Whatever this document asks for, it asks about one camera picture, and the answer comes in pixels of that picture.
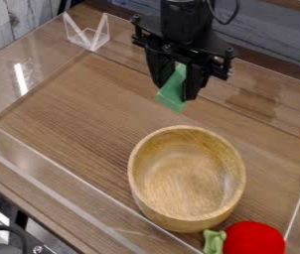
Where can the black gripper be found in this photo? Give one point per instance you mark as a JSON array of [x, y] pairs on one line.
[[180, 36]]

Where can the green rectangular block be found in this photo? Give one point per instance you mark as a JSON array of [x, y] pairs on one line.
[[169, 95]]

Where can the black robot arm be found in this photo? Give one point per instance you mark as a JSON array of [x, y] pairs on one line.
[[180, 38]]

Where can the brown wooden bowl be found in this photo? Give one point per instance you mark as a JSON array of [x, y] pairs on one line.
[[187, 176]]

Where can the red plush ball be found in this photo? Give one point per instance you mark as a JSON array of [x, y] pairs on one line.
[[252, 237]]

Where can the small green toy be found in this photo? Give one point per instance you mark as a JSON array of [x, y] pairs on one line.
[[215, 241]]

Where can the clear acrylic corner bracket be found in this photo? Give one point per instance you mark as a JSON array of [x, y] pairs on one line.
[[88, 38]]

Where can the clear acrylic tray wall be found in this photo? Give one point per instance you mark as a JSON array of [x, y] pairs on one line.
[[94, 222]]

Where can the black table frame bracket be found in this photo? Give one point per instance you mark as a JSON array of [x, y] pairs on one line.
[[17, 241]]

